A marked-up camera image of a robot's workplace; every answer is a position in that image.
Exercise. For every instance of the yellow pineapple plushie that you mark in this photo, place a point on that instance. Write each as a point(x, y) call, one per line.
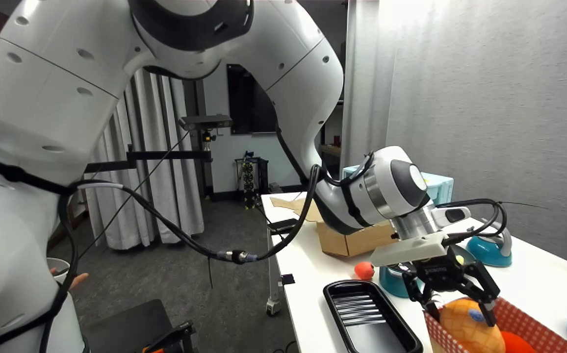
point(464, 320)

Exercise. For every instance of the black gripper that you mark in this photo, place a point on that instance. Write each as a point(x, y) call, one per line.
point(456, 271)

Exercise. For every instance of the black wall monitor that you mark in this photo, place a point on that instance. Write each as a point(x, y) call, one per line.
point(250, 106)

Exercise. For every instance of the red tomato plushie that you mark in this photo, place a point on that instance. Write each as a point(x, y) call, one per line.
point(364, 271)

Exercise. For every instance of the orange checkered box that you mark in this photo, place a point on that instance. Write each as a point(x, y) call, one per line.
point(507, 318)

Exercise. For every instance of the teal pot with lid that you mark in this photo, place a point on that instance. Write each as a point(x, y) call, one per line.
point(392, 281)

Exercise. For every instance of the teal toy kettle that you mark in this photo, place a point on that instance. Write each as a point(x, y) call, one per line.
point(494, 247)

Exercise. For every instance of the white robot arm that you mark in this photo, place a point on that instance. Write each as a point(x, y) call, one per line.
point(66, 71)

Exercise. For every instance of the brown cardboard box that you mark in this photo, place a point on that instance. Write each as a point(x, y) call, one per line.
point(323, 237)

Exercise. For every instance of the light blue toy toaster oven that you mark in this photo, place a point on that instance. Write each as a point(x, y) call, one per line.
point(439, 186)

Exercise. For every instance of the black ridged tray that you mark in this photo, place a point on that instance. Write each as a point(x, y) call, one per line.
point(366, 318)

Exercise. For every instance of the grey curtain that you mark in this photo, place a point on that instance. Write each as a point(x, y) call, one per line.
point(150, 118)

